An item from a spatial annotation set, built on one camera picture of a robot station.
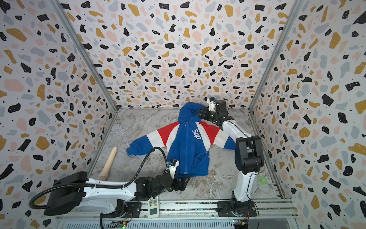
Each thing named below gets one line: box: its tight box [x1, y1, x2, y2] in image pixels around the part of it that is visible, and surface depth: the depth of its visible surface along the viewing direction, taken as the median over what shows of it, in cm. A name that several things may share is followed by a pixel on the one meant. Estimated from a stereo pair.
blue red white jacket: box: [125, 102, 237, 179], surface depth 99 cm
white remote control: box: [147, 195, 160, 219], surface depth 75 cm
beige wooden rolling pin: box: [97, 146, 118, 181], surface depth 92 cm
